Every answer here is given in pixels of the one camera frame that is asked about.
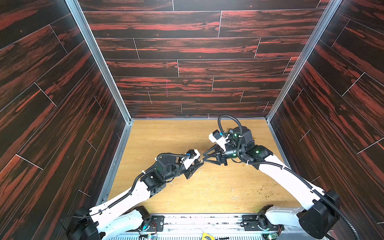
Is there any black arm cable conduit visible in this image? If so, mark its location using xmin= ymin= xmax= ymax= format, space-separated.
xmin=217 ymin=114 xmax=362 ymax=240
xmin=74 ymin=152 xmax=193 ymax=218

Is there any aluminium corner post right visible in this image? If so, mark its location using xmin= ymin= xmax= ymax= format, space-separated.
xmin=265 ymin=0 xmax=343 ymax=122

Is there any aluminium corner post left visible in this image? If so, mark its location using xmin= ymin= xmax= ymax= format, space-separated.
xmin=65 ymin=0 xmax=132 ymax=124

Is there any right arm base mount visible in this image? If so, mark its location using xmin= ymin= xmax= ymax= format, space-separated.
xmin=240 ymin=205 xmax=282 ymax=233

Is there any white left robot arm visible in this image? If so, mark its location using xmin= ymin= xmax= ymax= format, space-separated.
xmin=65 ymin=154 xmax=204 ymax=240

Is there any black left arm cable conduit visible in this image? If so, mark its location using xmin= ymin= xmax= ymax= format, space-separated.
xmin=74 ymin=152 xmax=193 ymax=218

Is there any aluminium corner post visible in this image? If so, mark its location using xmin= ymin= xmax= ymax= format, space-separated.
xmin=265 ymin=0 xmax=343 ymax=122
xmin=65 ymin=0 xmax=132 ymax=124

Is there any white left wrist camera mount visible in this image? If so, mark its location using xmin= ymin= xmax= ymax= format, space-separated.
xmin=183 ymin=149 xmax=201 ymax=170

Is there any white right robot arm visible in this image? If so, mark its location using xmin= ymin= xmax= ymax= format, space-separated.
xmin=203 ymin=127 xmax=340 ymax=239

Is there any yellow tool at front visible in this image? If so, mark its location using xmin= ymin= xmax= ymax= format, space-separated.
xmin=201 ymin=233 xmax=215 ymax=240

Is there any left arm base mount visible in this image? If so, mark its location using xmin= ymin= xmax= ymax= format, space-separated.
xmin=122 ymin=205 xmax=166 ymax=233

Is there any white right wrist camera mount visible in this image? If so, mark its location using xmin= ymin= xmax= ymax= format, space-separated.
xmin=209 ymin=130 xmax=229 ymax=152

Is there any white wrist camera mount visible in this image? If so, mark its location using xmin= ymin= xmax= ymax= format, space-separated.
xmin=209 ymin=130 xmax=229 ymax=152
xmin=183 ymin=149 xmax=201 ymax=170

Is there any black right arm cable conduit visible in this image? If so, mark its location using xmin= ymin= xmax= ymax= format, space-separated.
xmin=217 ymin=114 xmax=362 ymax=240

